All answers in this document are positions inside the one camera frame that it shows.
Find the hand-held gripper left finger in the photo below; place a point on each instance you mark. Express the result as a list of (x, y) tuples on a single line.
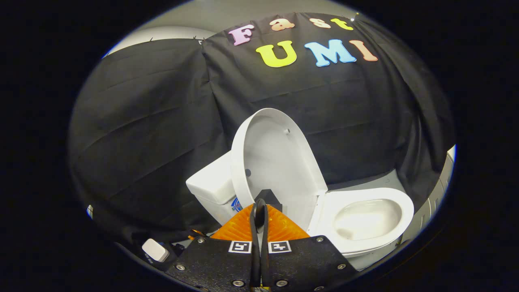
[(215, 263)]

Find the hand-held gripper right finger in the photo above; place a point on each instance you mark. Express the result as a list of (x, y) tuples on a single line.
[(308, 263)]

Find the white toilet lid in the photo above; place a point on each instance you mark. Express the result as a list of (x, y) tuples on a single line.
[(279, 162)]

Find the white ceramic toilet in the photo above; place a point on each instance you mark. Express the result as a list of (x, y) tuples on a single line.
[(211, 186)]

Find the white toilet seat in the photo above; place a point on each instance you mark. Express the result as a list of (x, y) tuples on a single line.
[(367, 194)]

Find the small white adapter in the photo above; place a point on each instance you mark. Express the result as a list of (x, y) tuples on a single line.
[(155, 249)]

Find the black backdrop cloth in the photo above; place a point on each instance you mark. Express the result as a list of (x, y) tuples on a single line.
[(142, 134)]

